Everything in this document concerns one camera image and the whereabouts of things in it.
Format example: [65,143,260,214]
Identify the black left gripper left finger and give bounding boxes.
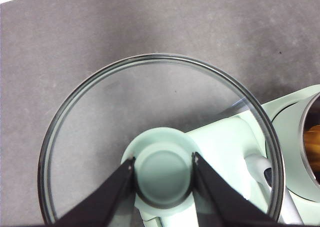
[52,156,137,227]

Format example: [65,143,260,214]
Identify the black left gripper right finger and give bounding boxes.
[191,151,285,227]

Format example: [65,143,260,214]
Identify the glass lid with green knob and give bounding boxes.
[37,52,284,227]

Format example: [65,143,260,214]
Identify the green cooking appliance base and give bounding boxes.
[259,83,320,227]

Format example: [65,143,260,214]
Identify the green hinged cover silver handle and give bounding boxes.
[134,113,305,227]

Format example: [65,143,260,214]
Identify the green steamer pot with handle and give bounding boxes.
[271,91,320,203]

